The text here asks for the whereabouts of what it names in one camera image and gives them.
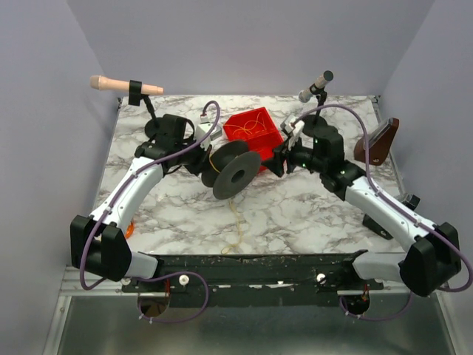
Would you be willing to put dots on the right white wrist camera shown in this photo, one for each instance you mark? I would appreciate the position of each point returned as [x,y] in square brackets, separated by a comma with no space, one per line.
[292,127]

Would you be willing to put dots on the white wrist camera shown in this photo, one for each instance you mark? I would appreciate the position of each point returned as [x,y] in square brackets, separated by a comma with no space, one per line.
[204,132]
[292,127]

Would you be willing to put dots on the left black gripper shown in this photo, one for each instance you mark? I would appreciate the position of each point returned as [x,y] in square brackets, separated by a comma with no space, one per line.
[202,160]

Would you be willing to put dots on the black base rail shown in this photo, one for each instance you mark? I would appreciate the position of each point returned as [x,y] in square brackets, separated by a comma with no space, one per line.
[255,280]

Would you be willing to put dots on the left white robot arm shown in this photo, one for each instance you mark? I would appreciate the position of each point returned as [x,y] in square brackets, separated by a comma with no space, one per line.
[98,243]

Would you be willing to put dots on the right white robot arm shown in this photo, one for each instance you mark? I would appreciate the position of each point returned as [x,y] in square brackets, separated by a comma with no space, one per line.
[429,259]

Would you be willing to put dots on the black metronome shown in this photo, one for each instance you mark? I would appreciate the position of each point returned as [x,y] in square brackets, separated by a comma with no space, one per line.
[411,201]

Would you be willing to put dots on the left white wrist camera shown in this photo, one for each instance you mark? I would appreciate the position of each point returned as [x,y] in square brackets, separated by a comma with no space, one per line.
[204,132]

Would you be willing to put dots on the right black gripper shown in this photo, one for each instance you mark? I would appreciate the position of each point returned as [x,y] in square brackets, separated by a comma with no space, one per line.
[280,156]

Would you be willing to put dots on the grey cable spool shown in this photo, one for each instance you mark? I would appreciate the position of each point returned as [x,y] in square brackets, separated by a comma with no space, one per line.
[230,169]

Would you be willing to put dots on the beige microphone on stand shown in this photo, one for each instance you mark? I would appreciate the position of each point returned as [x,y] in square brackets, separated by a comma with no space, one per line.
[137,92]

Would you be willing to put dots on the red plastic bin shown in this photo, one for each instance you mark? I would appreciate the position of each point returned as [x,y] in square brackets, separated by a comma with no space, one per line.
[257,129]

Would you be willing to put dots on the brown wooden metronome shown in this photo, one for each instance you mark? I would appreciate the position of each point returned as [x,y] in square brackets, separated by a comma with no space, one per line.
[380,141]

